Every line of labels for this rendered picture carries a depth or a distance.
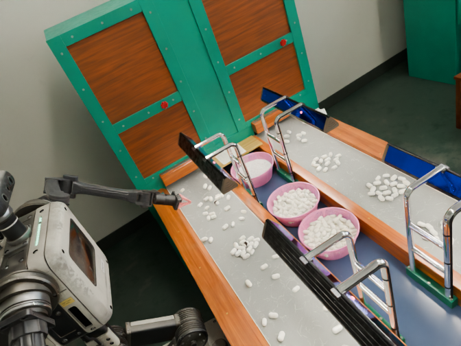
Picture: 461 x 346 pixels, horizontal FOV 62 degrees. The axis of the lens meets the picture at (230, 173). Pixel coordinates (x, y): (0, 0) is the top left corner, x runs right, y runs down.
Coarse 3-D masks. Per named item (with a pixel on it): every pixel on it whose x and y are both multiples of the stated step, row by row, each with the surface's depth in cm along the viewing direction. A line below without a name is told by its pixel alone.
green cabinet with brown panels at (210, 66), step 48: (144, 0) 194; (192, 0) 204; (240, 0) 216; (288, 0) 227; (96, 48) 195; (144, 48) 205; (192, 48) 216; (240, 48) 228; (288, 48) 242; (96, 96) 204; (144, 96) 215; (192, 96) 226; (240, 96) 241; (144, 144) 227
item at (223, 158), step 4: (232, 148) 248; (240, 148) 245; (224, 152) 247; (216, 156) 247; (220, 156) 246; (224, 156) 244; (228, 156) 242; (236, 156) 239; (220, 160) 242; (224, 160) 240; (228, 160) 238
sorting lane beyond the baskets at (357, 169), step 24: (288, 120) 260; (288, 144) 237; (312, 144) 229; (336, 144) 220; (312, 168) 210; (336, 168) 204; (360, 168) 197; (384, 168) 191; (360, 192) 184; (432, 192) 169; (384, 216) 167; (432, 216) 159; (456, 216) 155; (456, 240) 146; (456, 264) 139
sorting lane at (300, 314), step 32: (192, 192) 231; (192, 224) 207; (256, 224) 190; (224, 256) 180; (256, 256) 174; (256, 288) 160; (288, 288) 154; (256, 320) 148; (288, 320) 143; (320, 320) 139
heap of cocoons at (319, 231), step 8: (320, 216) 179; (328, 216) 177; (336, 216) 177; (312, 224) 178; (320, 224) 178; (328, 224) 175; (336, 224) 175; (344, 224) 173; (352, 224) 169; (304, 232) 175; (312, 232) 174; (320, 232) 173; (328, 232) 172; (336, 232) 171; (352, 232) 166; (312, 240) 170; (320, 240) 168; (344, 240) 165; (312, 248) 168; (336, 248) 162; (328, 256) 163
